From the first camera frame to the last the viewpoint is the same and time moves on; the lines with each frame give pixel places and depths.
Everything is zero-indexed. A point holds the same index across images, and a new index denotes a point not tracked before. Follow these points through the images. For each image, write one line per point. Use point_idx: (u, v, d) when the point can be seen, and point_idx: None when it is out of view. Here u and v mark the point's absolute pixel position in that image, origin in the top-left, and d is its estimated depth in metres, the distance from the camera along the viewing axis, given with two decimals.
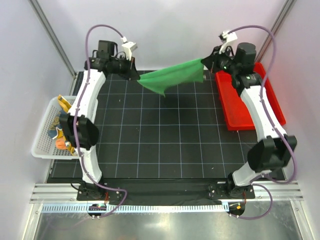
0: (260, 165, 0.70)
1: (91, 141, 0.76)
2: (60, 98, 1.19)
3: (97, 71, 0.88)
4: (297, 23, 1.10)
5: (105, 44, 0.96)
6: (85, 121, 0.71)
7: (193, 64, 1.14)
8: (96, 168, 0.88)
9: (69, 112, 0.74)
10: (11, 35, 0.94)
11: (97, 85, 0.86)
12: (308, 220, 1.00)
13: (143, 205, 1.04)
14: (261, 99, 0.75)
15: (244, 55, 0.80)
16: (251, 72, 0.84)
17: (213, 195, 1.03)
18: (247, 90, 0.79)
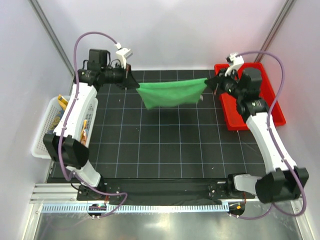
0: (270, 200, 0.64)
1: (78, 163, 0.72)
2: (60, 98, 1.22)
3: (87, 86, 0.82)
4: (297, 23, 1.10)
5: (96, 54, 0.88)
6: (71, 142, 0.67)
7: (196, 84, 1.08)
8: (93, 173, 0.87)
9: (55, 132, 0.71)
10: (11, 35, 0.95)
11: (88, 104, 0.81)
12: (308, 220, 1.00)
13: (143, 205, 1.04)
14: (268, 128, 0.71)
15: (249, 81, 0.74)
16: (257, 97, 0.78)
17: (213, 195, 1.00)
18: (253, 117, 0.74)
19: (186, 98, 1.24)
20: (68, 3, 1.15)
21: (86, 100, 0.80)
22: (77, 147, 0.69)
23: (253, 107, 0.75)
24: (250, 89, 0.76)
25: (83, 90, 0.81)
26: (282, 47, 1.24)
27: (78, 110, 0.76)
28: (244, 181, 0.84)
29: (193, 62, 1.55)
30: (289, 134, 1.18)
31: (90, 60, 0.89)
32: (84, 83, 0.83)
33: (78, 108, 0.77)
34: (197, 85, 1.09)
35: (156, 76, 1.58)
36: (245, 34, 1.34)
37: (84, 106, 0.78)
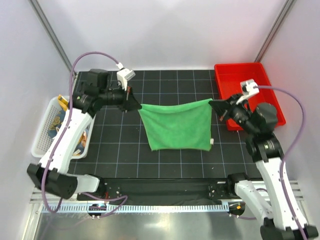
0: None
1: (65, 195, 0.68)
2: (60, 98, 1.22)
3: (81, 112, 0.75)
4: (297, 23, 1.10)
5: (94, 77, 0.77)
6: (56, 176, 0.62)
7: (200, 106, 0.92)
8: (91, 180, 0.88)
9: (41, 162, 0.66)
10: (11, 35, 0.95)
11: (80, 131, 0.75)
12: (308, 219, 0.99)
13: (144, 205, 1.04)
14: (281, 179, 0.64)
15: (263, 121, 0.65)
16: (270, 137, 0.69)
17: (213, 195, 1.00)
18: (265, 163, 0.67)
19: (194, 137, 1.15)
20: (68, 3, 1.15)
21: (79, 130, 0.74)
22: (63, 180, 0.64)
23: (264, 150, 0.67)
24: (264, 128, 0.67)
25: (76, 117, 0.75)
26: (282, 47, 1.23)
27: (67, 141, 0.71)
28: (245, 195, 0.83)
29: (193, 62, 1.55)
30: (289, 135, 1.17)
31: (88, 82, 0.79)
32: (78, 109, 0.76)
33: (68, 137, 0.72)
34: (201, 107, 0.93)
35: (156, 76, 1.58)
36: (245, 35, 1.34)
37: (74, 137, 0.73)
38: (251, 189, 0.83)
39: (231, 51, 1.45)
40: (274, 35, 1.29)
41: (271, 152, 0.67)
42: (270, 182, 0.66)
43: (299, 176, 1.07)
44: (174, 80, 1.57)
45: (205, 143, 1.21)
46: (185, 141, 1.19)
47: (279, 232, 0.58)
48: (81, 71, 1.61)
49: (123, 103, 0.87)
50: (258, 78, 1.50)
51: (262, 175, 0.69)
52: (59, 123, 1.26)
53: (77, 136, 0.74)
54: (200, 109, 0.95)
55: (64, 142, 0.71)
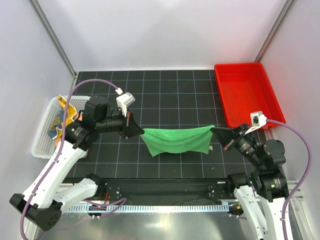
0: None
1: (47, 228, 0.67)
2: (60, 98, 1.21)
3: (72, 148, 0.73)
4: (297, 23, 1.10)
5: (91, 109, 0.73)
6: (35, 213, 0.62)
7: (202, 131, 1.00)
8: (87, 188, 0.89)
9: (24, 195, 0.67)
10: (12, 36, 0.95)
11: (71, 164, 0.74)
12: (307, 220, 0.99)
13: (143, 205, 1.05)
14: (282, 219, 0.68)
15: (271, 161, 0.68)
16: (276, 174, 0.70)
17: (214, 195, 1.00)
18: (269, 202, 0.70)
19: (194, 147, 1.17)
20: (68, 3, 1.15)
21: (68, 163, 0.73)
22: (43, 216, 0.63)
23: (271, 187, 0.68)
24: (271, 166, 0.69)
25: (67, 151, 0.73)
26: (282, 47, 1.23)
27: (54, 175, 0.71)
28: (244, 204, 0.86)
29: (193, 62, 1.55)
30: (289, 135, 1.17)
31: (85, 112, 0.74)
32: (71, 142, 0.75)
33: (54, 172, 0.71)
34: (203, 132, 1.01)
35: (156, 76, 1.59)
36: (245, 34, 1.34)
37: (61, 171, 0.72)
38: (251, 199, 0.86)
39: (231, 51, 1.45)
40: (275, 34, 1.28)
41: (277, 189, 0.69)
42: (272, 220, 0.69)
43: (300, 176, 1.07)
44: (174, 80, 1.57)
45: (204, 148, 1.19)
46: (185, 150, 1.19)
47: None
48: (81, 71, 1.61)
49: (124, 129, 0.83)
50: (258, 78, 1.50)
51: (264, 209, 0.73)
52: (58, 124, 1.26)
53: (66, 169, 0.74)
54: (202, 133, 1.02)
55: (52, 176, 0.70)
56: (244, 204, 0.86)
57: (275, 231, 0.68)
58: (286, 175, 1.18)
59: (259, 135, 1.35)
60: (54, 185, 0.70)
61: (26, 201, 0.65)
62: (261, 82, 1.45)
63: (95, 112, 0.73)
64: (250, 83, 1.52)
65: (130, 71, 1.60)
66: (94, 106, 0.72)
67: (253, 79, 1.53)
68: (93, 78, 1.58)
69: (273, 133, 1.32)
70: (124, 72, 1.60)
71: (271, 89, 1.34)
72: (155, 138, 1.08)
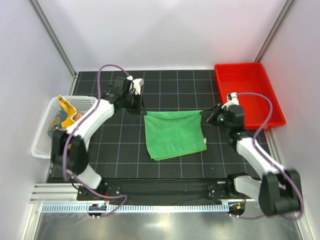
0: (272, 205, 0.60)
1: (75, 169, 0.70)
2: (60, 97, 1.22)
3: (107, 104, 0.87)
4: (297, 23, 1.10)
5: (121, 82, 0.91)
6: (78, 142, 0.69)
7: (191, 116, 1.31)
8: (94, 175, 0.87)
9: (66, 130, 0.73)
10: (11, 35, 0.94)
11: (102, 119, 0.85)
12: (307, 219, 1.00)
13: (143, 205, 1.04)
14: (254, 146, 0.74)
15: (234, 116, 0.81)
16: (244, 129, 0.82)
17: (214, 195, 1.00)
18: (240, 141, 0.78)
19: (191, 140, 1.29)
20: (68, 3, 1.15)
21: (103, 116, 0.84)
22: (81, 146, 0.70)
23: (237, 137, 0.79)
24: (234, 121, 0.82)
25: (104, 107, 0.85)
26: (282, 47, 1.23)
27: (92, 119, 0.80)
28: (244, 185, 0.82)
29: (193, 62, 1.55)
30: (289, 135, 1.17)
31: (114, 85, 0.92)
32: (106, 101, 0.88)
33: (93, 116, 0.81)
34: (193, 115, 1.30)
35: (156, 76, 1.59)
36: (245, 34, 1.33)
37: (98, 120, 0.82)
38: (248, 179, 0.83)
39: (231, 51, 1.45)
40: (275, 34, 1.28)
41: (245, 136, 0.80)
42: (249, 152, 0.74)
43: (300, 176, 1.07)
44: (174, 80, 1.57)
45: (201, 145, 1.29)
46: (182, 145, 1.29)
47: (264, 177, 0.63)
48: (81, 71, 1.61)
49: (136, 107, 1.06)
50: (258, 79, 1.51)
51: (241, 151, 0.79)
52: (58, 123, 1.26)
53: (102, 118, 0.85)
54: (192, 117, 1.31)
55: (90, 120, 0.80)
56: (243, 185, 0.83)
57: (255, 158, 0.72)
58: None
59: (260, 135, 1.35)
60: (89, 130, 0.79)
61: (68, 135, 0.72)
62: (262, 82, 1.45)
63: (126, 83, 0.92)
64: (250, 84, 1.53)
65: (130, 71, 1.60)
66: (125, 79, 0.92)
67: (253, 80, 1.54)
68: (93, 78, 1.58)
69: (273, 133, 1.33)
70: (124, 72, 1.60)
71: (271, 89, 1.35)
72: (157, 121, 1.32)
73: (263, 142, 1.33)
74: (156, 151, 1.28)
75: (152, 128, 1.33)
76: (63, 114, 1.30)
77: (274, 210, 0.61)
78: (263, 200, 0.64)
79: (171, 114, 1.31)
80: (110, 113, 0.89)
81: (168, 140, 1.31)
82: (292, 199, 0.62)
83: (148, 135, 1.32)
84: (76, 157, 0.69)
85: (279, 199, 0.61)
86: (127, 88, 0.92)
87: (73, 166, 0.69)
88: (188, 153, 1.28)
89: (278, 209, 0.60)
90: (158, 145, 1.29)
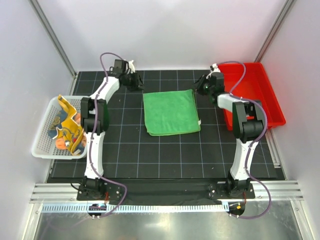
0: (241, 126, 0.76)
1: (103, 127, 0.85)
2: (60, 98, 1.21)
3: (114, 79, 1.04)
4: (297, 23, 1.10)
5: (118, 62, 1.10)
6: (104, 102, 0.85)
7: (186, 99, 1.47)
8: (100, 162, 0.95)
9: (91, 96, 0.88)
10: (11, 36, 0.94)
11: (112, 90, 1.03)
12: (308, 219, 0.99)
13: (144, 205, 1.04)
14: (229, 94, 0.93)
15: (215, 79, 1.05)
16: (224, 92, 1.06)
17: (213, 196, 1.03)
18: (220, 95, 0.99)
19: (185, 119, 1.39)
20: (68, 3, 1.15)
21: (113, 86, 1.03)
22: (105, 107, 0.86)
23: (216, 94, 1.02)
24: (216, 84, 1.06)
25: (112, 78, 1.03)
26: (282, 46, 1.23)
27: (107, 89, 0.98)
28: (236, 162, 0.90)
29: (193, 62, 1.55)
30: (289, 135, 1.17)
31: (114, 65, 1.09)
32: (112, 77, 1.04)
33: (107, 87, 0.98)
34: (188, 99, 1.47)
35: (156, 76, 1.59)
36: (245, 34, 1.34)
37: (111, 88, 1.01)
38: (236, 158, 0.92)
39: (231, 51, 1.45)
40: (275, 34, 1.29)
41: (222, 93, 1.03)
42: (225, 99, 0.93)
43: (300, 176, 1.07)
44: (174, 80, 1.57)
45: (195, 124, 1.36)
46: (178, 125, 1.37)
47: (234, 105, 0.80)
48: (81, 71, 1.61)
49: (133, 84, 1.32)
50: (257, 79, 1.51)
51: (221, 103, 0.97)
52: (59, 123, 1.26)
53: (112, 90, 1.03)
54: (186, 100, 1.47)
55: (105, 90, 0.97)
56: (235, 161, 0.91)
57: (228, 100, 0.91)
58: (286, 175, 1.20)
59: None
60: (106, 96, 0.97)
61: (93, 100, 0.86)
62: (262, 82, 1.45)
63: (122, 64, 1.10)
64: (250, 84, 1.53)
65: None
66: (122, 61, 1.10)
67: (253, 79, 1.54)
68: (93, 78, 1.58)
69: (273, 133, 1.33)
70: None
71: (271, 89, 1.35)
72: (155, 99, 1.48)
73: (263, 142, 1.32)
74: (152, 128, 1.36)
75: (151, 108, 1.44)
76: (63, 114, 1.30)
77: (243, 131, 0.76)
78: (235, 125, 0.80)
79: (167, 96, 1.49)
80: (116, 87, 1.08)
81: (165, 120, 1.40)
82: (258, 123, 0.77)
83: (146, 115, 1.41)
84: (103, 117, 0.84)
85: (246, 122, 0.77)
86: (123, 68, 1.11)
87: (101, 124, 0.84)
88: (182, 133, 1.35)
89: (246, 129, 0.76)
90: (155, 124, 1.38)
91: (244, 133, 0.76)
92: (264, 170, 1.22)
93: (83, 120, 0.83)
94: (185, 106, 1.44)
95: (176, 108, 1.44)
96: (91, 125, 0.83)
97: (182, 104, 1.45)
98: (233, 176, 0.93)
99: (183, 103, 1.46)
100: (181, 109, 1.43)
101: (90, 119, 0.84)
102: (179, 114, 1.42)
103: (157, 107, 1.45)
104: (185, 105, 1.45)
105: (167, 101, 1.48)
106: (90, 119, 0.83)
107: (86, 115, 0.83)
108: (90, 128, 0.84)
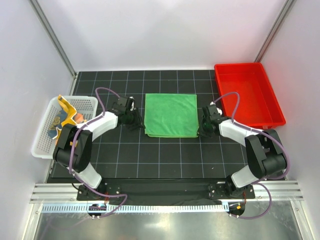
0: (261, 164, 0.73)
1: (80, 164, 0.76)
2: (60, 97, 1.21)
3: (112, 115, 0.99)
4: (298, 23, 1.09)
5: (124, 100, 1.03)
6: (87, 135, 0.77)
7: (186, 100, 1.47)
8: (94, 174, 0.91)
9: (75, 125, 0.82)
10: (11, 36, 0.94)
11: (104, 127, 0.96)
12: (308, 219, 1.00)
13: (143, 205, 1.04)
14: (233, 122, 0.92)
15: (208, 109, 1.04)
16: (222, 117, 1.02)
17: (213, 196, 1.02)
18: (224, 125, 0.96)
19: (185, 123, 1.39)
20: (68, 4, 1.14)
21: (107, 123, 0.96)
22: (88, 141, 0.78)
23: (218, 121, 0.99)
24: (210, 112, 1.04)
25: (108, 115, 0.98)
26: (282, 47, 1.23)
27: (100, 123, 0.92)
28: (241, 175, 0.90)
29: (193, 62, 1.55)
30: (289, 135, 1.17)
31: (118, 102, 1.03)
32: (111, 114, 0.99)
33: (101, 121, 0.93)
34: (188, 101, 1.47)
35: (156, 76, 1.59)
36: (245, 35, 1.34)
37: (104, 124, 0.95)
38: (239, 172, 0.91)
39: (231, 51, 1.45)
40: (275, 35, 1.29)
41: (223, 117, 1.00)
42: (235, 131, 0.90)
43: (300, 177, 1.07)
44: (174, 80, 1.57)
45: (195, 128, 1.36)
46: (177, 128, 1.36)
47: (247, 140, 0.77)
48: (81, 71, 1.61)
49: (134, 121, 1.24)
50: (258, 78, 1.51)
51: (231, 134, 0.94)
52: (59, 124, 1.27)
53: (106, 126, 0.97)
54: (187, 102, 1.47)
55: (98, 123, 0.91)
56: (239, 174, 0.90)
57: (238, 132, 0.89)
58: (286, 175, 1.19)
59: None
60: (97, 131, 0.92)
61: (76, 130, 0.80)
62: (262, 81, 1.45)
63: (127, 102, 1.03)
64: (250, 83, 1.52)
65: (131, 71, 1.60)
66: (127, 98, 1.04)
67: (253, 80, 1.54)
68: (93, 78, 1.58)
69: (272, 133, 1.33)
70: (124, 72, 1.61)
71: (271, 89, 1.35)
72: (155, 100, 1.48)
73: None
74: (150, 128, 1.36)
75: (151, 109, 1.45)
76: (63, 114, 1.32)
77: (264, 169, 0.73)
78: (253, 163, 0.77)
79: (168, 97, 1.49)
80: (112, 125, 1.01)
81: (164, 122, 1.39)
82: (276, 157, 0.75)
83: (146, 116, 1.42)
84: (81, 153, 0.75)
85: (266, 158, 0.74)
86: (128, 106, 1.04)
87: (77, 161, 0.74)
88: (181, 136, 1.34)
89: (267, 166, 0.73)
90: (155, 124, 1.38)
91: (267, 171, 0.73)
92: None
93: (58, 151, 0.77)
94: (186, 110, 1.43)
95: (177, 111, 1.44)
96: (67, 159, 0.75)
97: (183, 107, 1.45)
98: (236, 185, 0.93)
99: (184, 105, 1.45)
100: (181, 111, 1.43)
101: (66, 151, 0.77)
102: (179, 117, 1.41)
103: (158, 108, 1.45)
104: (185, 107, 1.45)
105: (167, 102, 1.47)
106: (66, 153, 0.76)
107: (62, 146, 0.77)
108: (66, 163, 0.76)
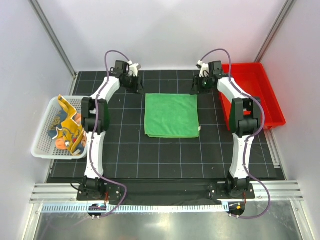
0: (237, 123, 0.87)
1: (103, 126, 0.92)
2: (60, 98, 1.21)
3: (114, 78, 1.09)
4: (298, 23, 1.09)
5: (120, 63, 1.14)
6: (104, 102, 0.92)
7: (187, 100, 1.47)
8: (100, 163, 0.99)
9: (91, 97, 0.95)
10: (11, 36, 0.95)
11: (112, 91, 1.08)
12: (307, 219, 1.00)
13: (143, 205, 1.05)
14: (230, 82, 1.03)
15: (213, 63, 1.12)
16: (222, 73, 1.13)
17: (213, 195, 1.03)
18: (221, 81, 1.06)
19: (186, 123, 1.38)
20: (68, 4, 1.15)
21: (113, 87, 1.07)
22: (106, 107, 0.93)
23: (220, 76, 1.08)
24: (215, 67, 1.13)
25: (112, 79, 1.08)
26: (282, 46, 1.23)
27: (107, 89, 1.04)
28: (234, 162, 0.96)
29: (193, 62, 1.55)
30: (289, 135, 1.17)
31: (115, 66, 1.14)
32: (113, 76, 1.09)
33: (107, 87, 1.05)
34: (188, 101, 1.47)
35: (156, 76, 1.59)
36: (245, 35, 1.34)
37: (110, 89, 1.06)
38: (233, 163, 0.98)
39: (230, 51, 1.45)
40: (275, 34, 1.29)
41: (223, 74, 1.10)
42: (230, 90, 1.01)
43: (300, 176, 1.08)
44: (174, 80, 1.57)
45: (195, 129, 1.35)
46: (177, 128, 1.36)
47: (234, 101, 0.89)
48: (81, 71, 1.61)
49: (134, 88, 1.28)
50: (258, 78, 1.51)
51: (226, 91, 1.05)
52: (59, 124, 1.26)
53: (113, 89, 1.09)
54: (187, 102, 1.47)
55: (106, 89, 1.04)
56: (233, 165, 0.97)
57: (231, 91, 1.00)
58: (286, 175, 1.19)
59: (260, 135, 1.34)
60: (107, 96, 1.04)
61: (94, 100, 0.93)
62: (262, 81, 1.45)
63: (123, 65, 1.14)
64: (250, 83, 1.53)
65: None
66: (123, 62, 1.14)
67: (253, 80, 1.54)
68: (93, 78, 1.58)
69: (273, 133, 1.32)
70: None
71: (271, 89, 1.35)
72: (156, 100, 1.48)
73: (263, 142, 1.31)
74: (150, 128, 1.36)
75: (151, 108, 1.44)
76: (63, 114, 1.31)
77: (238, 126, 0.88)
78: (232, 121, 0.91)
79: (168, 97, 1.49)
80: (118, 86, 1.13)
81: (165, 122, 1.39)
82: (252, 119, 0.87)
83: (146, 116, 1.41)
84: (104, 117, 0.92)
85: (243, 119, 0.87)
86: (124, 68, 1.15)
87: (102, 124, 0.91)
88: (181, 136, 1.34)
89: (241, 125, 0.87)
90: (155, 124, 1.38)
91: (240, 128, 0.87)
92: (264, 170, 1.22)
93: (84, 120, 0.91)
94: (186, 111, 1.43)
95: (177, 111, 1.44)
96: (92, 125, 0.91)
97: (184, 108, 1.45)
98: (232, 175, 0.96)
99: (184, 106, 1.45)
100: (181, 111, 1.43)
101: (91, 118, 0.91)
102: (179, 118, 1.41)
103: (158, 108, 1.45)
104: (185, 108, 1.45)
105: (168, 102, 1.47)
106: (91, 119, 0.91)
107: (87, 116, 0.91)
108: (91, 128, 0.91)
